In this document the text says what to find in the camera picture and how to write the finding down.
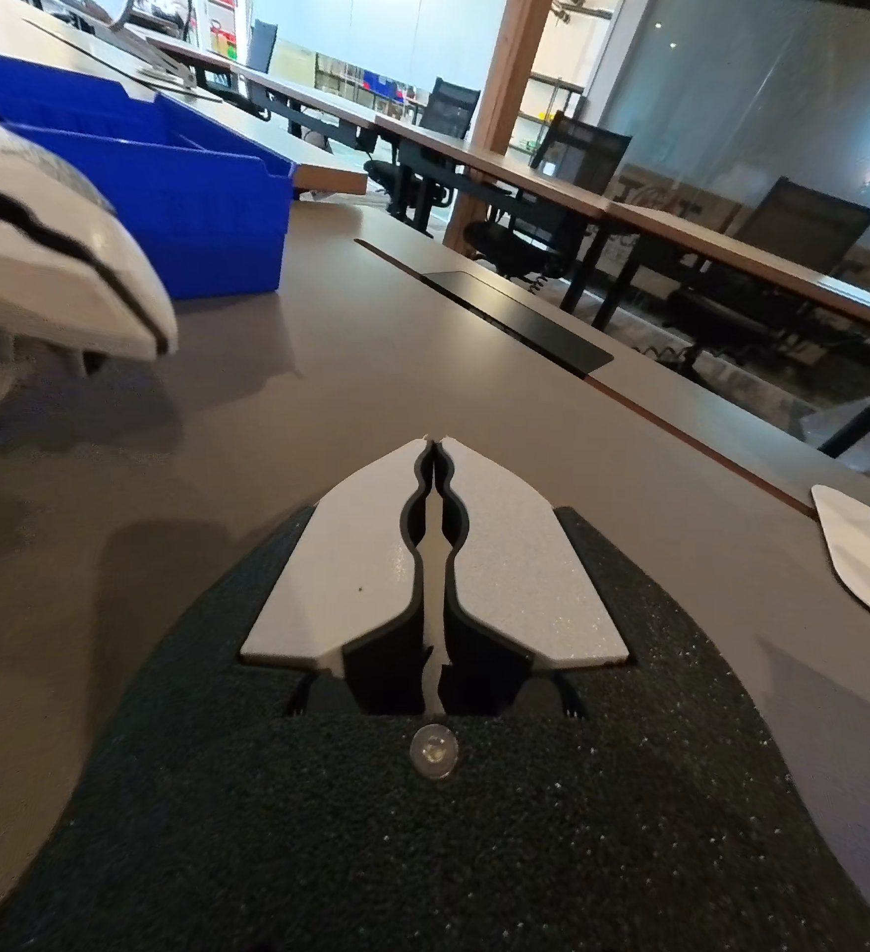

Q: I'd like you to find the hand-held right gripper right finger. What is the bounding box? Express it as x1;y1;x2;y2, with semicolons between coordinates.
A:
437;435;631;711

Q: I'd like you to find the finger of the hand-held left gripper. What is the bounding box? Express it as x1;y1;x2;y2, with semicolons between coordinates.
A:
0;104;180;352
0;201;168;421

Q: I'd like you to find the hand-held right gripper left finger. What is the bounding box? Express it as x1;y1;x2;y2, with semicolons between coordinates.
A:
240;437;436;714

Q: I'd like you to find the blue plastic bin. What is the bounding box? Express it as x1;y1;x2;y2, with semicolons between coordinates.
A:
0;45;296;300

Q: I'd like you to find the grey tilted display stand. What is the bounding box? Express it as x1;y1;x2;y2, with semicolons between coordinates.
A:
108;0;201;89

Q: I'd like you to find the shelf with coloured boxes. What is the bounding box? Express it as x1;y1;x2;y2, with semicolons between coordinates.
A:
208;0;241;62

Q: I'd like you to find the wooden-edged grey desk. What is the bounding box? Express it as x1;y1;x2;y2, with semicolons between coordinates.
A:
0;0;370;198

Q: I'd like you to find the grey-blue office chair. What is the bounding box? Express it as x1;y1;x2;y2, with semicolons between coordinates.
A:
245;18;278;74

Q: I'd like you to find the long desk with black legs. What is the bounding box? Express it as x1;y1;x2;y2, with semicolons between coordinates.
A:
371;114;608;313
602;199;870;458
130;30;380;153

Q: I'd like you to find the black mesh office chair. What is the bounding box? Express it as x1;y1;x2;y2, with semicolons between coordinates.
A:
364;76;482;218
463;112;634;295
664;176;870;376

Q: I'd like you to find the wooden pillar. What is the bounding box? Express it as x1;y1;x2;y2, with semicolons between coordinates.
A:
442;0;555;255

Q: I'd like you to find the black desk cable flap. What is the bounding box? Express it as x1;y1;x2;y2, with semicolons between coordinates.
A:
353;238;616;379

